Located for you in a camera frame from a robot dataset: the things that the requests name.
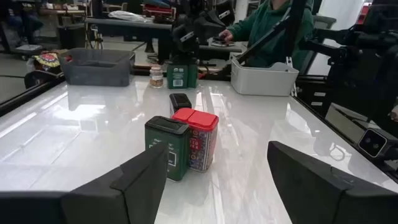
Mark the black keyboard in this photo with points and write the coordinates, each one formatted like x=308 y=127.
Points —
x=222 y=43

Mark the small dark grey block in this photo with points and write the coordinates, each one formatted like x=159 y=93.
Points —
x=182 y=76

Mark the person's hand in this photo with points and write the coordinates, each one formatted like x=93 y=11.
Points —
x=227 y=35

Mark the grey office chair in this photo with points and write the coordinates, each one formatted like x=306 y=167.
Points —
x=325 y=23

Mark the table-level camera box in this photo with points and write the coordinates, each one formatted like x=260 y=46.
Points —
x=373 y=143

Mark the grey desk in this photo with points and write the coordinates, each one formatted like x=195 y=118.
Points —
x=130 y=26

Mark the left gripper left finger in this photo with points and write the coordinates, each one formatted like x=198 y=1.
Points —
x=93 y=202

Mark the clear plastic sheet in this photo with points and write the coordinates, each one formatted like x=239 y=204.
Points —
x=127 y=16

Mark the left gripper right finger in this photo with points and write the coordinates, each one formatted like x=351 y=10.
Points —
x=326 y=196

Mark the light grey plastic bin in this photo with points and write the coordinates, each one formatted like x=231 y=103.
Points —
x=264 y=81

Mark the red smoked paprika tin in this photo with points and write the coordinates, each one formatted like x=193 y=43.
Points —
x=202 y=140

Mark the floral patterned cloth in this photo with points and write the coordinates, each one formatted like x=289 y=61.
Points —
x=46 y=59

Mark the dark grey plastic bin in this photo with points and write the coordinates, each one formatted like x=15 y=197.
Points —
x=96 y=73

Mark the glass spice jar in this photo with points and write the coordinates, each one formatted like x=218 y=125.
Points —
x=156 y=77

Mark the green spice tin black lid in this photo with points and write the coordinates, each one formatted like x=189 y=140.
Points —
x=179 y=102
x=168 y=149

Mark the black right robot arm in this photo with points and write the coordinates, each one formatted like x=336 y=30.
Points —
x=199 y=28

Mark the person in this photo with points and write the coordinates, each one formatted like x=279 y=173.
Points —
x=270 y=31

